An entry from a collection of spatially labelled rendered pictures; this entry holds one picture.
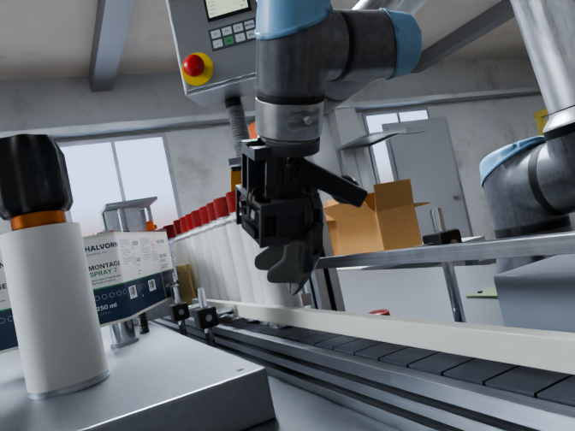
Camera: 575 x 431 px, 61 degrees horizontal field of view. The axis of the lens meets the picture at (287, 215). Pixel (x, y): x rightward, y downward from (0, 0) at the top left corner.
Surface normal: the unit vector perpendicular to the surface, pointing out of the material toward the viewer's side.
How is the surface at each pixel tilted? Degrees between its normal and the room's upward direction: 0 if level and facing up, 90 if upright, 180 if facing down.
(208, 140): 90
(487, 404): 90
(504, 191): 90
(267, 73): 102
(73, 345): 90
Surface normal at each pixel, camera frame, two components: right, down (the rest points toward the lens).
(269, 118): -0.61, 0.30
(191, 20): -0.15, 0.00
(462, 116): 0.42, -0.12
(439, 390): -0.88, 0.17
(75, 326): 0.69, -0.18
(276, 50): -0.41, 0.36
